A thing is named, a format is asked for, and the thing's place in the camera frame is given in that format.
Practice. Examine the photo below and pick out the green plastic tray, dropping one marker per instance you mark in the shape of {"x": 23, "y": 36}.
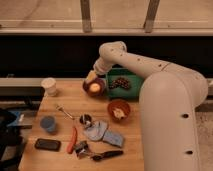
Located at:
{"x": 135, "y": 82}

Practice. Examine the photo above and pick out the small dark metal clip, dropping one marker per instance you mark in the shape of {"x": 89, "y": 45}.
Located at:
{"x": 80, "y": 147}

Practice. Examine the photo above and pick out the purple bowl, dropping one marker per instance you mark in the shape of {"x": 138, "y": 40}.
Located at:
{"x": 92, "y": 94}

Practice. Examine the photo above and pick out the small black round object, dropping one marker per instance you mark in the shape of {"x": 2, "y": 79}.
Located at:
{"x": 86, "y": 120}

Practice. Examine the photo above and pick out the yellow apple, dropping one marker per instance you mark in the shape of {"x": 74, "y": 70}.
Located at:
{"x": 94, "y": 87}

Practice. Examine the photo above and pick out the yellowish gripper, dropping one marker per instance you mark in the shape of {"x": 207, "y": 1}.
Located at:
{"x": 91, "y": 77}

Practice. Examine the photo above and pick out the blue grey cloth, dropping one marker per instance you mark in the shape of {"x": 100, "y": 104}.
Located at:
{"x": 99, "y": 131}

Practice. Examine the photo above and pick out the orange bowl with food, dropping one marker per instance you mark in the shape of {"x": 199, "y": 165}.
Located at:
{"x": 118, "y": 109}

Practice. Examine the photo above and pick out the white paper cup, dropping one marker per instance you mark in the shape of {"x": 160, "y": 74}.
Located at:
{"x": 49, "y": 85}

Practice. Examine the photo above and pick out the blue plastic cup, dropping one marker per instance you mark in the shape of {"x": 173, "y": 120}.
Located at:
{"x": 48, "y": 124}

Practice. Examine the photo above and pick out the dark grape bunch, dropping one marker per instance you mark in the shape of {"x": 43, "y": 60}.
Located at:
{"x": 120, "y": 82}

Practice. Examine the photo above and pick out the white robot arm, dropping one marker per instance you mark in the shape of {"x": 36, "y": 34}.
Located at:
{"x": 167, "y": 101}

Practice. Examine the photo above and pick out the black smartphone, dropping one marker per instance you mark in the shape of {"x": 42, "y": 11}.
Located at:
{"x": 47, "y": 144}

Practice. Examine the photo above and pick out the wooden table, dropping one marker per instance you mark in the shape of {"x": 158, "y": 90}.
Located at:
{"x": 76, "y": 102}

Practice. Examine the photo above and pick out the black handled utensil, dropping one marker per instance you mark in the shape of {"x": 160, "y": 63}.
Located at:
{"x": 100, "y": 156}

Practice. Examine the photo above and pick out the black bag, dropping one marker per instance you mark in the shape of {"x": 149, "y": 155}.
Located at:
{"x": 9, "y": 136}

